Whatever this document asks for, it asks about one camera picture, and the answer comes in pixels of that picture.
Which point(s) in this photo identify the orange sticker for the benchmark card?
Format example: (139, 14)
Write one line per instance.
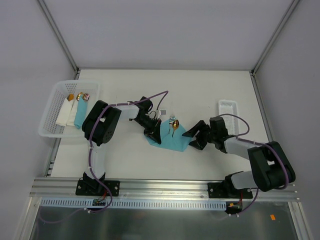
(272, 217)

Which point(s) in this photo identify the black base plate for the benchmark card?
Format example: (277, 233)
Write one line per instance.
(112, 187)
(225, 190)

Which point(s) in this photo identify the blue paper napkin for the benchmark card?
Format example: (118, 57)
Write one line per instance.
(175, 142)

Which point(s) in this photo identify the gold spoon in basket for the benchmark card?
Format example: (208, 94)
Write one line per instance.
(79, 96)

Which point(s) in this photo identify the left white rolled napkin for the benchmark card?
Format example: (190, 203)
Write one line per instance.
(64, 113)

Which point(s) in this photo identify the middle white rolled napkin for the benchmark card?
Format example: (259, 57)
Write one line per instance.
(72, 114)

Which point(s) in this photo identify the white slotted cable duct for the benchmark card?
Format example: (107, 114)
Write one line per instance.
(65, 202)

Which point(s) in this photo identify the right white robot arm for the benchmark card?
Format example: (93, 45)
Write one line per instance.
(270, 168)

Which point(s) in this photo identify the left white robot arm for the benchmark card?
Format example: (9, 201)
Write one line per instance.
(99, 128)

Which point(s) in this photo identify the rolled blue napkin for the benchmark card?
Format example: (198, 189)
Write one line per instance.
(80, 113)

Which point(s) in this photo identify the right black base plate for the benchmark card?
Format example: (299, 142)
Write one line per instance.
(225, 190)

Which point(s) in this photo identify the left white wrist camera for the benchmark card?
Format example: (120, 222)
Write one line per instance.
(161, 113)

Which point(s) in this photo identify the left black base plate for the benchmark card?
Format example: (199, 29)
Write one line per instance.
(112, 187)

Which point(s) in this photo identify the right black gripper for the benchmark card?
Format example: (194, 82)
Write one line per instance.
(203, 133)

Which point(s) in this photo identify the right aluminium frame post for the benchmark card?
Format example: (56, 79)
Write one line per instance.
(275, 35)

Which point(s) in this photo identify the gold spoon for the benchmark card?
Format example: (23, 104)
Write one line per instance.
(79, 96)
(175, 126)

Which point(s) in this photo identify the aluminium mounting rail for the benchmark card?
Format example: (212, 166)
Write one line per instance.
(140, 189)

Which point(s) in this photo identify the right white plastic tray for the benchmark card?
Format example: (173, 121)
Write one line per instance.
(228, 108)

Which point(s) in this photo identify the white rolled napkin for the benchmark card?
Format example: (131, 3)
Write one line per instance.
(72, 114)
(64, 113)

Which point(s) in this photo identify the silver fork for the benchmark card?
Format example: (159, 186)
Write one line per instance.
(172, 119)

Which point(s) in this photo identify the aluminium frame post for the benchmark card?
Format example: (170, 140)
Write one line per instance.
(275, 35)
(57, 33)

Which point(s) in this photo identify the orange utensil tip in basket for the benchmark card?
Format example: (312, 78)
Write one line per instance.
(70, 97)

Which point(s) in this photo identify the left aluminium frame post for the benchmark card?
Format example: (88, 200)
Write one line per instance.
(57, 33)

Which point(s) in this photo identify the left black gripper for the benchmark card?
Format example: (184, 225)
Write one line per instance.
(152, 127)

